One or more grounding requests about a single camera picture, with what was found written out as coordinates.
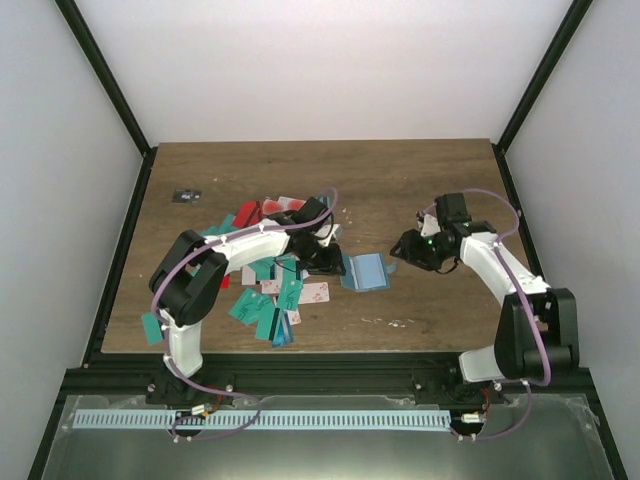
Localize blue leather card holder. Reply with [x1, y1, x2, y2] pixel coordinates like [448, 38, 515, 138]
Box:
[340, 253, 397, 293]

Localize blue card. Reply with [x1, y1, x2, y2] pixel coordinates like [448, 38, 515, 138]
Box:
[271, 311, 294, 348]

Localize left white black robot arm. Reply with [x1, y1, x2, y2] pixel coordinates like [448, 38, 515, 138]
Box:
[149, 197, 346, 404]

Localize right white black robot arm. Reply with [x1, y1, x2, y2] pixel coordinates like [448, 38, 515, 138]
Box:
[390, 192, 580, 403]

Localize white card red pattern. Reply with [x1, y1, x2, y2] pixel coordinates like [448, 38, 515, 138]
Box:
[299, 282, 330, 304]

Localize teal vertical card centre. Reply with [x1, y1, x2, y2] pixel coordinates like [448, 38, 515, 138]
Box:
[277, 259, 303, 311]

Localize white card red circles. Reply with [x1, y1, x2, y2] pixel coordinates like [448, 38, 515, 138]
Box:
[262, 196, 305, 216]

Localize teal striped card front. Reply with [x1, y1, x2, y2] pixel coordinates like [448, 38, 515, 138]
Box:
[255, 305, 280, 341]

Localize red card black stripe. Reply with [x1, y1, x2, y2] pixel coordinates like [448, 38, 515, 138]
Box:
[232, 201, 263, 229]

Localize teal VIP card front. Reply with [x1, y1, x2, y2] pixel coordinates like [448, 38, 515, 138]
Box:
[229, 288, 275, 325]

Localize teal card far left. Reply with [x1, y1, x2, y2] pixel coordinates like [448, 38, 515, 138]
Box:
[200, 214, 237, 237]

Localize small black card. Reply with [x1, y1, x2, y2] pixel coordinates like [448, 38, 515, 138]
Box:
[172, 189, 202, 203]

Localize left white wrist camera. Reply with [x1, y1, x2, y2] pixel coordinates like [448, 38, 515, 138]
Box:
[316, 223, 343, 247]

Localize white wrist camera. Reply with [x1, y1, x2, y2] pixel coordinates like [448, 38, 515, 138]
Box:
[316, 223, 343, 247]
[417, 212, 441, 238]

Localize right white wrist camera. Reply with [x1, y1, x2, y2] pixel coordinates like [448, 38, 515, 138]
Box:
[417, 212, 441, 238]

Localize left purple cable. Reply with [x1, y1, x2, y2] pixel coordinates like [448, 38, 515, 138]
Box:
[150, 187, 339, 444]

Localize purple cable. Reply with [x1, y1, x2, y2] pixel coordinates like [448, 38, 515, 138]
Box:
[150, 187, 339, 444]
[419, 187, 554, 442]

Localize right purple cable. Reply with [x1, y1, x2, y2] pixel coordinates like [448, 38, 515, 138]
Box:
[419, 187, 554, 442]

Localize black aluminium frame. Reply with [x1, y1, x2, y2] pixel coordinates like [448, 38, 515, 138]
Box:
[27, 0, 629, 480]

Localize light blue slotted rail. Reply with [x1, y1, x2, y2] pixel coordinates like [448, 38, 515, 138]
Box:
[72, 409, 451, 432]

